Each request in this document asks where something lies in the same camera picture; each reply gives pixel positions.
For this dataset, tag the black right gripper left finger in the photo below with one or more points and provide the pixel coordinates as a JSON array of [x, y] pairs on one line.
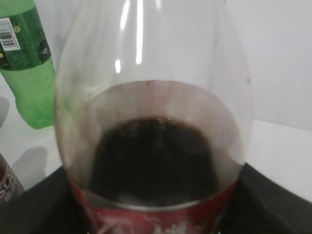
[[48, 208]]

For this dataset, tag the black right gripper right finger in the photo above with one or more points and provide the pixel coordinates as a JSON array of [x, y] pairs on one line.
[[260, 206]]

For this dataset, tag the cola bottle red label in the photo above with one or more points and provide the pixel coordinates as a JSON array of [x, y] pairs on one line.
[[153, 114]]

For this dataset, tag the brown sauce bottle cream cap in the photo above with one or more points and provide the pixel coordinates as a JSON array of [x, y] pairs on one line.
[[10, 186]]

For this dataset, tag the green soda bottle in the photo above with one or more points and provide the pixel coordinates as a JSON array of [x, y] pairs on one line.
[[26, 61]]

